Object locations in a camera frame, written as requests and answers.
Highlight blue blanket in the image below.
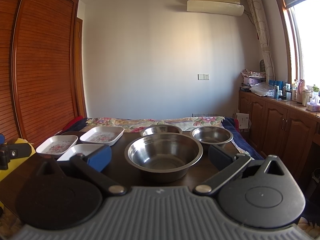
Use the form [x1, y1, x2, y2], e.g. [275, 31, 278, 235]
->
[222, 117, 264, 160]

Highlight red cloth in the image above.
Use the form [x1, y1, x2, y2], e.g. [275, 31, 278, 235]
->
[60, 116, 84, 133]

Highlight wall switch plate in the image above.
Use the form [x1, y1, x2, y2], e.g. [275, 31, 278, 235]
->
[197, 74, 210, 81]

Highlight clear plastic bag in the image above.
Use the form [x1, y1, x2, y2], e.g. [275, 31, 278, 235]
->
[249, 82, 274, 98]

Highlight wooden louvered wardrobe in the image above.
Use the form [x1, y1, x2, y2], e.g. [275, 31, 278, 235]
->
[1, 0, 84, 145]

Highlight wooden side cabinet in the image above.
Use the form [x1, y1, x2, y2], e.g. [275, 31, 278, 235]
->
[238, 91, 319, 185]

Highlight wall air conditioner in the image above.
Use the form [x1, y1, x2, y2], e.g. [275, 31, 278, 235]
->
[187, 0, 245, 16]

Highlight floral bed quilt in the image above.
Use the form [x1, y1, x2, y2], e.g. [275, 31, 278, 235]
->
[81, 116, 225, 133]

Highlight small steel bowl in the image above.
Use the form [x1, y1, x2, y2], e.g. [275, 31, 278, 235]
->
[189, 126, 233, 146]

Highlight medium steel bowl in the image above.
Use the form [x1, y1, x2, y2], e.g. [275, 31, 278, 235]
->
[140, 124, 182, 137]

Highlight window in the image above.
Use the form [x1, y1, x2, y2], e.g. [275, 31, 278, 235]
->
[276, 0, 319, 87]

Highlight white paper bag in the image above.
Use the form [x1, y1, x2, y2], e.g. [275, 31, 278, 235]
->
[233, 113, 249, 131]

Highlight large steel bowl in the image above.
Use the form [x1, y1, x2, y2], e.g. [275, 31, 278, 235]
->
[124, 133, 203, 183]

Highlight yellow plush toy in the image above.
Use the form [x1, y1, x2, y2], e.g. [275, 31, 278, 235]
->
[0, 138, 36, 181]

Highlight tissue box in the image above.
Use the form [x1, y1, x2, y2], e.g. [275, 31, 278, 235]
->
[306, 102, 320, 112]

